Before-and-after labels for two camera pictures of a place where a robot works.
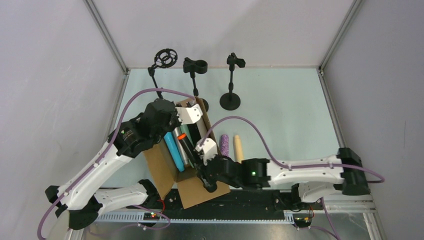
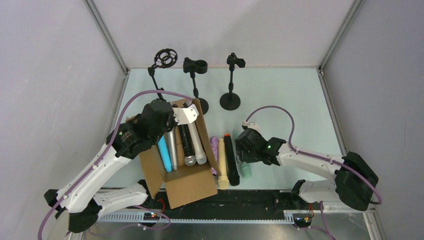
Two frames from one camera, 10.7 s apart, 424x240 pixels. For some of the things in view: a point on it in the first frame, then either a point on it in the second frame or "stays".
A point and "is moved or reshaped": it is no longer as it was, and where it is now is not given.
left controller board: x=151 y=216 stays
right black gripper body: x=205 y=165 -> x=244 y=149
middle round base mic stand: x=196 y=66 stays
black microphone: x=191 y=151 -> x=233 y=175
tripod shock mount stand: x=164 y=58 stays
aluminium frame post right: x=346 y=23 stays
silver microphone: x=176 y=133 -> x=171 y=136
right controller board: x=302 y=220 stays
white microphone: x=202 y=127 -> x=201 y=158
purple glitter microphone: x=224 y=145 is moved or reshaped
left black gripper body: x=175 y=118 stays
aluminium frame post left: x=107 y=35 stays
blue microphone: x=170 y=139 -> x=162 y=146
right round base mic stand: x=231 y=101 stays
